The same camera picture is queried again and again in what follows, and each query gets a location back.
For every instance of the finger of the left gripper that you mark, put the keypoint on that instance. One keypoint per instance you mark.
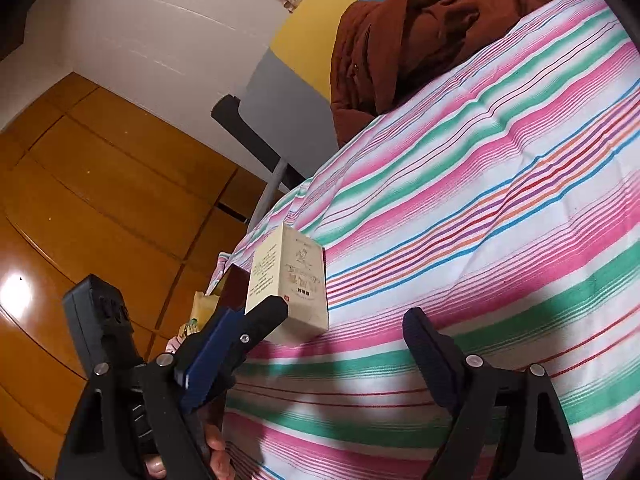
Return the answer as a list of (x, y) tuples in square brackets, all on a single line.
[(255, 329)]

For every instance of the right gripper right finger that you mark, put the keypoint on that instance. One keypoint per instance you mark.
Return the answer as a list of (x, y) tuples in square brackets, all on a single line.
[(456, 385)]

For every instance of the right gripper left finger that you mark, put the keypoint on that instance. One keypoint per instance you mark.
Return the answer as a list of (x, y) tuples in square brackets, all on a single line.
[(178, 434)]

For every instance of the cream cardboard box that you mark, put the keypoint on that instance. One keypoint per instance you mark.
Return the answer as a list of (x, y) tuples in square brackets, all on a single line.
[(290, 265)]

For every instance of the left hand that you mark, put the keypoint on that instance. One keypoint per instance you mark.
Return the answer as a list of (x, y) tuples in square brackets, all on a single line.
[(219, 462)]

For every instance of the yellow green snack packet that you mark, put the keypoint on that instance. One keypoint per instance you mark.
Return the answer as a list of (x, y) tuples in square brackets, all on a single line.
[(191, 304)]

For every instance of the pink striped tablecloth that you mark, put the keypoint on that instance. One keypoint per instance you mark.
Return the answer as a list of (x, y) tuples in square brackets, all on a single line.
[(503, 201)]

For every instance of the grey yellow blue chair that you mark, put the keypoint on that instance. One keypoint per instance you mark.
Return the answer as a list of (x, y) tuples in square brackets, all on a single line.
[(283, 117)]

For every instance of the dark red jacket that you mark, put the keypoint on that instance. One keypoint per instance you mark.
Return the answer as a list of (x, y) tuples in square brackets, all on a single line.
[(384, 52)]

